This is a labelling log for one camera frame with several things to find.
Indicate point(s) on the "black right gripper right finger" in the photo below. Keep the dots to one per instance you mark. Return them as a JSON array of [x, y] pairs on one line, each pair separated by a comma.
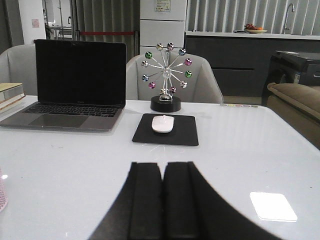
[[193, 210]]

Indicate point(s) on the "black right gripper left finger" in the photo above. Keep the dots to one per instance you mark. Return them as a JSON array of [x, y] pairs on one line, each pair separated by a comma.
[[136, 213]]

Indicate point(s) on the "pink mesh pen holder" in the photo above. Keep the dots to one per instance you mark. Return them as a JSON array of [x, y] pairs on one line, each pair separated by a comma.
[[3, 194]]

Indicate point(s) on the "black mouse pad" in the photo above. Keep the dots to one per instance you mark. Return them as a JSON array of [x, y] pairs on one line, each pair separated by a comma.
[[181, 131]]

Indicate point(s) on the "white computer mouse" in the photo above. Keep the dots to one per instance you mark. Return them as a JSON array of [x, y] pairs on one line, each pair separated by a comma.
[[162, 123]]

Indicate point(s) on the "grey armchair right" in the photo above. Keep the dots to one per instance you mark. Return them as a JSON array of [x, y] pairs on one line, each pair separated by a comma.
[[145, 83]]

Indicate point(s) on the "grey armchair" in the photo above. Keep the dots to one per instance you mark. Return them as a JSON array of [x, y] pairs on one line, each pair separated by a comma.
[[18, 65], [145, 83]]

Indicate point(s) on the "grey open laptop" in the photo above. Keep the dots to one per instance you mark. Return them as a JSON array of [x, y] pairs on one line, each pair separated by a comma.
[[81, 85]]

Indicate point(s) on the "ferris wheel desk toy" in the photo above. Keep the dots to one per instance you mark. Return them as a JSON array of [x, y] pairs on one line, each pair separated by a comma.
[[166, 102]]

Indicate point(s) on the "top yellow book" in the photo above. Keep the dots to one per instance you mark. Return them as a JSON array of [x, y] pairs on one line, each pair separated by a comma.
[[10, 95]]

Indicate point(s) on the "red barrier tape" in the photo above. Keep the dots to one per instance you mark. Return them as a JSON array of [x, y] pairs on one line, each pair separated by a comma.
[[107, 33]]

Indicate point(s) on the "white cabinet column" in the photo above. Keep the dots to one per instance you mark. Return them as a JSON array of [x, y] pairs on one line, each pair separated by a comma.
[[162, 21]]

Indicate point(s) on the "fruit bowl on counter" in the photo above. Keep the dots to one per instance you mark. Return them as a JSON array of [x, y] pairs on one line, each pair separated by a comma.
[[252, 29]]

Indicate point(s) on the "grey armchair left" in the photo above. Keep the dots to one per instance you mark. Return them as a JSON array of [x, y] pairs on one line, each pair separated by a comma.
[[18, 65]]

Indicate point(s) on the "chrome kitchen faucet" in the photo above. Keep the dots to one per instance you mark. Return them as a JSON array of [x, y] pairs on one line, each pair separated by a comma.
[[290, 9]]

